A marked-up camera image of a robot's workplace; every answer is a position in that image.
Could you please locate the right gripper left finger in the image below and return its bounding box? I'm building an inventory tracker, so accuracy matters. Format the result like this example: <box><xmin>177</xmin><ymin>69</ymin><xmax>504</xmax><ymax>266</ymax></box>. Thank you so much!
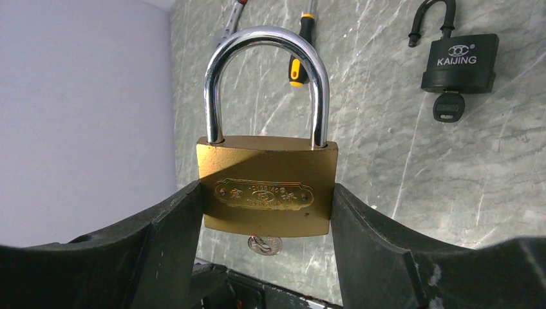
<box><xmin>1</xmin><ymin>181</ymin><xmax>203</xmax><ymax>308</ymax></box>

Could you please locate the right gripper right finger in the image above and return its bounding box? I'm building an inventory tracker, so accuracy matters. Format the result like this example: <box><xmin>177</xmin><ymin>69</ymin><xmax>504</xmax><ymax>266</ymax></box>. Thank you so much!
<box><xmin>331</xmin><ymin>184</ymin><xmax>545</xmax><ymax>308</ymax></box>

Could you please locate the brass padlock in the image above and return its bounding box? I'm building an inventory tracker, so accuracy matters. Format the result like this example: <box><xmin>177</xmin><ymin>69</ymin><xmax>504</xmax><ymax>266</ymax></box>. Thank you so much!
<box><xmin>196</xmin><ymin>26</ymin><xmax>339</xmax><ymax>238</ymax></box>

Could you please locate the black-headed key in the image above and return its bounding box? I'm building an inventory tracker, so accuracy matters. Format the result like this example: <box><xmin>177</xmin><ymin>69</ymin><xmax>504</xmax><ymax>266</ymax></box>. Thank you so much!
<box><xmin>433</xmin><ymin>92</ymin><xmax>466</xmax><ymax>123</ymax></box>

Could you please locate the black padlock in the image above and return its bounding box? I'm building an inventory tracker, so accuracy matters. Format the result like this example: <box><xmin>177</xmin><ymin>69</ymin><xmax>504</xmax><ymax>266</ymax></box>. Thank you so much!
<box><xmin>420</xmin><ymin>0</ymin><xmax>500</xmax><ymax>94</ymax></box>

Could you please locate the yellow black screwdriver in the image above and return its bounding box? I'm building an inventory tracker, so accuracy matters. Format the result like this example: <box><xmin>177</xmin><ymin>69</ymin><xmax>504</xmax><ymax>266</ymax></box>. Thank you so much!
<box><xmin>288</xmin><ymin>0</ymin><xmax>317</xmax><ymax>89</ymax></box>

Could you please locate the red handled adjustable wrench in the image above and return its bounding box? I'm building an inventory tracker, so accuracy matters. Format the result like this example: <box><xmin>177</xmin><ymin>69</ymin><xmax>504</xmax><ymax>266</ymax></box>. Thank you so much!
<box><xmin>214</xmin><ymin>0</ymin><xmax>248</xmax><ymax>49</ymax></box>

